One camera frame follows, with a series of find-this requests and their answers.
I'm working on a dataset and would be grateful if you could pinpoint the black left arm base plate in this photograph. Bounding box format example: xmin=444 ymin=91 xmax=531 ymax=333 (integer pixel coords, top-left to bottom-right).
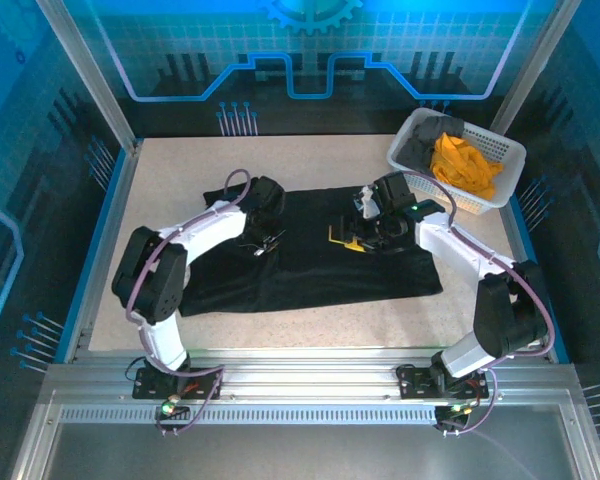
xmin=132 ymin=366 xmax=225 ymax=401

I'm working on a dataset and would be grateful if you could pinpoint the aluminium front rail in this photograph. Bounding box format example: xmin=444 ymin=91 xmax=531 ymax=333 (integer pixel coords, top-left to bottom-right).
xmin=44 ymin=347 xmax=581 ymax=407

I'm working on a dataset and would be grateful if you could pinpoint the grey t-shirt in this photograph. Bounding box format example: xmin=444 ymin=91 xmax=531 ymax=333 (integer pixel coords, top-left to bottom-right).
xmin=395 ymin=114 xmax=466 ymax=171

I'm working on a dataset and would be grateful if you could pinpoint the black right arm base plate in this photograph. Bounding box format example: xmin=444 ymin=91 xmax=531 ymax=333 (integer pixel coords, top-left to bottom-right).
xmin=396 ymin=363 xmax=497 ymax=401

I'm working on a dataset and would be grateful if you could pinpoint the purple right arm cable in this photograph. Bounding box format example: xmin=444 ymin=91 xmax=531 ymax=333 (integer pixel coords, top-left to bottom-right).
xmin=402 ymin=169 xmax=557 ymax=437

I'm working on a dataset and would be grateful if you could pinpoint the white plastic basket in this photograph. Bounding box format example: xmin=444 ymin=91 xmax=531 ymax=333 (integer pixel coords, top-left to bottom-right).
xmin=385 ymin=107 xmax=527 ymax=216

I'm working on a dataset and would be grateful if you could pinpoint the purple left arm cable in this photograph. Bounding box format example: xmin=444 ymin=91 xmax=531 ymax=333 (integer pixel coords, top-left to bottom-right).
xmin=123 ymin=168 xmax=254 ymax=437

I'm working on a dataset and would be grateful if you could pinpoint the black t-shirt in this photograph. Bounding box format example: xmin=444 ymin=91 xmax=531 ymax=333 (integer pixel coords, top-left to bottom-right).
xmin=177 ymin=184 xmax=444 ymax=317

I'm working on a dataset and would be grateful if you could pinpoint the grey metal front tray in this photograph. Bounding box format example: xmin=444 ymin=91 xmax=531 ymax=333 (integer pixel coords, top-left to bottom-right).
xmin=9 ymin=389 xmax=600 ymax=480

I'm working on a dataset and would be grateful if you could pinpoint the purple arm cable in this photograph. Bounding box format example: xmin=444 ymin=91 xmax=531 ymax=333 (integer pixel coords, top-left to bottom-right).
xmin=123 ymin=168 xmax=254 ymax=437
xmin=402 ymin=169 xmax=557 ymax=437

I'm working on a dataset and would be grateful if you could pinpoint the yellow t-shirt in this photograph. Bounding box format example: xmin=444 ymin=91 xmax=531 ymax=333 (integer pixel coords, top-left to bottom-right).
xmin=428 ymin=132 xmax=505 ymax=201

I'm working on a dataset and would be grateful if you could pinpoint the slotted grey cable duct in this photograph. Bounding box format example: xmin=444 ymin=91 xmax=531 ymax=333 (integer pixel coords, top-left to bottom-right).
xmin=59 ymin=405 xmax=464 ymax=426

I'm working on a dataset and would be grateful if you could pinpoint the aluminium frame post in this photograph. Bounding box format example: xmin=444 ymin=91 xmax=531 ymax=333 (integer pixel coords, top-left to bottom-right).
xmin=37 ymin=0 xmax=144 ymax=154
xmin=489 ymin=0 xmax=581 ymax=136

